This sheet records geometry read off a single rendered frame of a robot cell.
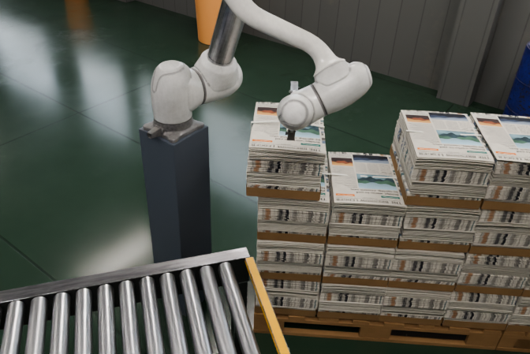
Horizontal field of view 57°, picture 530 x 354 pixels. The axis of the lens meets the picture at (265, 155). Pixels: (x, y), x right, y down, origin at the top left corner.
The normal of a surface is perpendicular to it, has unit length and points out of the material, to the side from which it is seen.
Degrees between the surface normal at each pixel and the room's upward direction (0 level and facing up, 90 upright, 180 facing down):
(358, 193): 1
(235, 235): 0
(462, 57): 90
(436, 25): 90
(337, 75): 47
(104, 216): 0
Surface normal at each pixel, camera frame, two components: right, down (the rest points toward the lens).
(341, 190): 0.03, -0.83
